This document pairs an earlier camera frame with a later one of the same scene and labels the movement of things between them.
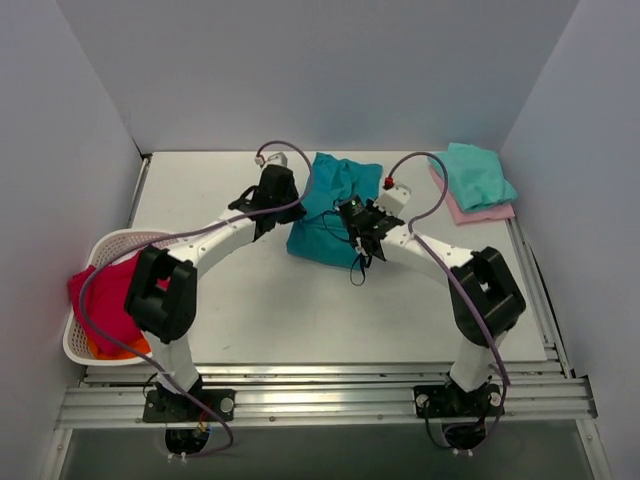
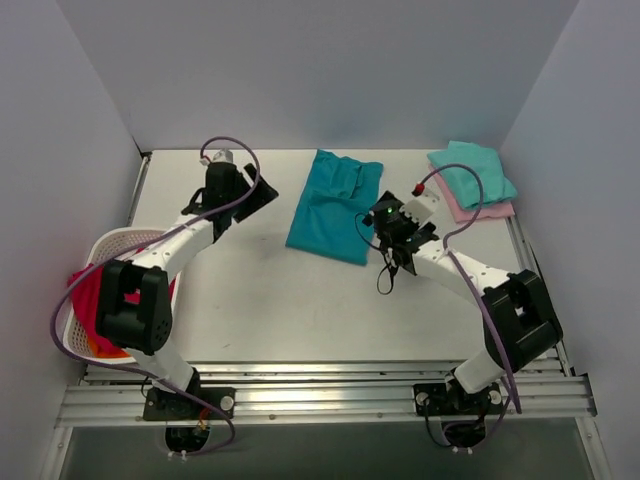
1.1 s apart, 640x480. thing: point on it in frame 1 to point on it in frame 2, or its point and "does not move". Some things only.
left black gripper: [286, 201] to [252, 196]
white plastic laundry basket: [110, 247] does not move
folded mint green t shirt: [474, 176] does not move
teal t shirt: [324, 234] does not move
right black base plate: [447, 401] does not move
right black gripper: [364, 232] to [400, 248]
